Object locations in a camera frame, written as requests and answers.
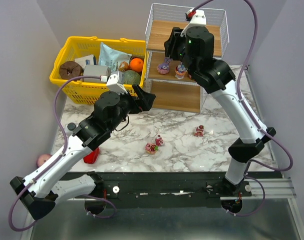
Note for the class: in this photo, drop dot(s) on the blue snack bag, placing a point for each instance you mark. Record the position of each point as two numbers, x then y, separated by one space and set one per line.
111 57

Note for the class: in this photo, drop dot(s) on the red white figure toy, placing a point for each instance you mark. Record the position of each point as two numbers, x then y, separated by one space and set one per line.
199 131

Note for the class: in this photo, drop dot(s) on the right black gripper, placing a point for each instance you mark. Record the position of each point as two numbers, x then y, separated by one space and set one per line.
172 43

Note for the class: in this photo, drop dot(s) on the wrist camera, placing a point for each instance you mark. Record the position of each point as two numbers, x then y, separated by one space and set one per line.
195 18
115 83

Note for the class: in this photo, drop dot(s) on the purple bunny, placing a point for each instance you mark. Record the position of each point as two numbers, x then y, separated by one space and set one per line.
163 68
180 71

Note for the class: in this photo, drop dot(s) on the brown onion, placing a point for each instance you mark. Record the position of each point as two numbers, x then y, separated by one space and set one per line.
124 66

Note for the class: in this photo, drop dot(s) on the white wire wooden shelf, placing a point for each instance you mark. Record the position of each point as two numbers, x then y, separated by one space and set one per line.
171 93

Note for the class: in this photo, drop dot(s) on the brown chocolate donut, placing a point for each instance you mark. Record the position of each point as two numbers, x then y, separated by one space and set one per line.
69 70

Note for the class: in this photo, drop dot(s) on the red bell pepper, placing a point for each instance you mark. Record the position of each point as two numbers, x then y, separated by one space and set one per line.
92 157

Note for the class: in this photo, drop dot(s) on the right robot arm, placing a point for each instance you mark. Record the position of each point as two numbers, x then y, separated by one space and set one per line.
194 48

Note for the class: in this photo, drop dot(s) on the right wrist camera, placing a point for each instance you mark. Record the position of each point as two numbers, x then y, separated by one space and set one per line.
195 18

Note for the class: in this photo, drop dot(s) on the yellow plastic basket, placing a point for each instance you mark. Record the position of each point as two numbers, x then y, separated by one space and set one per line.
80 46

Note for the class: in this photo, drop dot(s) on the pink bear toy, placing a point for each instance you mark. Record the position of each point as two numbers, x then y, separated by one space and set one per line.
159 140

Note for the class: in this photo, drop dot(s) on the white blue box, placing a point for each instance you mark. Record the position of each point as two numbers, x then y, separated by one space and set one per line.
86 60

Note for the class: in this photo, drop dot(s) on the white paper roll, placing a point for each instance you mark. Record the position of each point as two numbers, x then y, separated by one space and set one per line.
98 71

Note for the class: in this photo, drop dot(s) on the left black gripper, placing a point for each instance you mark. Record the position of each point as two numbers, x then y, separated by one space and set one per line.
137 100

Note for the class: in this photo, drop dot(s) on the orange fruit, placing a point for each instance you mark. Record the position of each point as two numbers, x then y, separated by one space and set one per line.
136 64

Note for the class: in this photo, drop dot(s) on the green melon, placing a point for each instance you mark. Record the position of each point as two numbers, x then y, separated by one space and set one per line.
131 78

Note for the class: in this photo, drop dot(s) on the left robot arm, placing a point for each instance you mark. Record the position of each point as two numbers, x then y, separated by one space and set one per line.
40 191

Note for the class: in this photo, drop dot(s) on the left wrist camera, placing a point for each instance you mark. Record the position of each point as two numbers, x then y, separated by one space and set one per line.
115 83

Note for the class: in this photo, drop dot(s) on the pink ball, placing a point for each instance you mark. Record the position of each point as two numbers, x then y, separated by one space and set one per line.
42 159

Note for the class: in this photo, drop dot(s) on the white plastic bottle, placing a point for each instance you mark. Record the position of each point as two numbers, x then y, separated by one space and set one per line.
70 127

